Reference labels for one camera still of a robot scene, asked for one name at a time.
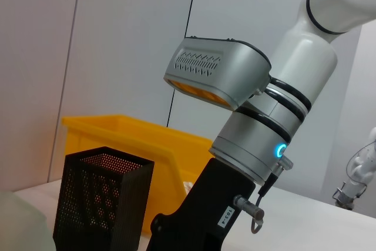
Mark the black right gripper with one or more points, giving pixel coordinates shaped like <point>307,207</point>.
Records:
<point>205,204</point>

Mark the white paper ball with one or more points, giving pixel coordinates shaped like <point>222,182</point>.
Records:
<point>188,187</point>

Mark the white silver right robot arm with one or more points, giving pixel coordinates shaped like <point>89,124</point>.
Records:
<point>305,66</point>

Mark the black mesh pen holder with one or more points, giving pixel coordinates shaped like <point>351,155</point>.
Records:
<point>97,204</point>

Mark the green glass fruit bowl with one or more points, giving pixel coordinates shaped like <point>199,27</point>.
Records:
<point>23,227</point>

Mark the yellow plastic bin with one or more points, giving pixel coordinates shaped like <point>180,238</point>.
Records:
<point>147,136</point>

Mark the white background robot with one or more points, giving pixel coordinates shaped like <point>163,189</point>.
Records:
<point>358,171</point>

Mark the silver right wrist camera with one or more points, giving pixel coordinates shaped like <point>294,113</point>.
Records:
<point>235,68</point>

